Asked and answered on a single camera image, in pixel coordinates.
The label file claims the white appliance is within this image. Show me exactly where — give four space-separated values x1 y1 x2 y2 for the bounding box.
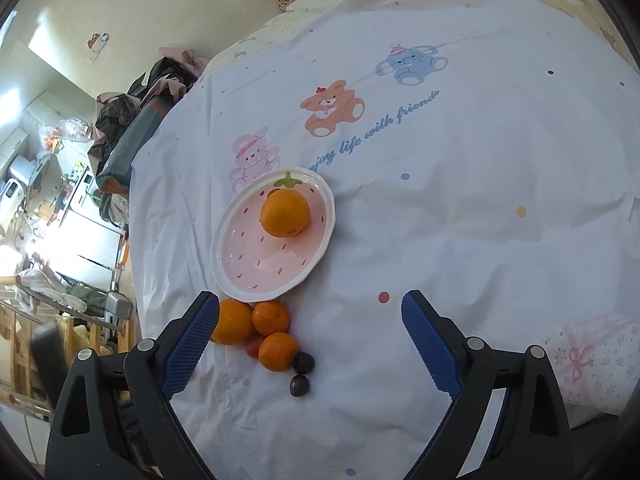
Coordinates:
0 167 31 211

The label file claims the large orange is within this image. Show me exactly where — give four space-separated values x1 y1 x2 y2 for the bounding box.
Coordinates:
260 188 312 238
210 298 255 346

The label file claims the grey metal box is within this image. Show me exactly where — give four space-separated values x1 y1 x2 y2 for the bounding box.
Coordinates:
106 290 132 321

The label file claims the small tangerine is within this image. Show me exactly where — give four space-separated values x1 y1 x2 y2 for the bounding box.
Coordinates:
258 332 300 372
251 301 291 337

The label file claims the white printed blanket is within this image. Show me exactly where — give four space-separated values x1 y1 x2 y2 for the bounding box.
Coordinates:
129 0 640 480

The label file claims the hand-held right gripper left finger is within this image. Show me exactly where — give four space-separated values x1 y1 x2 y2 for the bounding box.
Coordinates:
45 290 221 480

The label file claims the pink bow pillow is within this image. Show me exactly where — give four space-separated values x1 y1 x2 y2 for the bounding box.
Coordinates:
542 312 640 416

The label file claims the wooden rack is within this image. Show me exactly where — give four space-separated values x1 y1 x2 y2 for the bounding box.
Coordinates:
0 280 66 411

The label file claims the pink cloth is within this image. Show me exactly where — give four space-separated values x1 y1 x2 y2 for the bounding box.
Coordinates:
159 47 213 81

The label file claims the dark clothes pile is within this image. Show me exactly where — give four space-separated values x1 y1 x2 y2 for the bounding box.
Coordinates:
95 57 201 141

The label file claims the white cloth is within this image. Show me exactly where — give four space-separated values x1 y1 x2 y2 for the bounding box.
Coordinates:
15 269 88 313

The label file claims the clear plastic bag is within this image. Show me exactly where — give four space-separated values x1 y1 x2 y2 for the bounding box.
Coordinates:
40 117 96 151

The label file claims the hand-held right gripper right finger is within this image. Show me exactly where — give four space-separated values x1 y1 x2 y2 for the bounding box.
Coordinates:
401 289 576 480

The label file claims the white cabinet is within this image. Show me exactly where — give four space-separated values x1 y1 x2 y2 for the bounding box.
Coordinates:
60 207 123 271

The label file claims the teal cloth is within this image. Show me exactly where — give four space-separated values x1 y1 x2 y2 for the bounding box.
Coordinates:
97 95 173 196

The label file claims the wall hook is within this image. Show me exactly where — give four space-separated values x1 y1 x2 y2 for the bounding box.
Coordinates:
87 32 111 63

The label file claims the pink strawberry plate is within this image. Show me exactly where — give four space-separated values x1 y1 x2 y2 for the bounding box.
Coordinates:
210 167 336 304

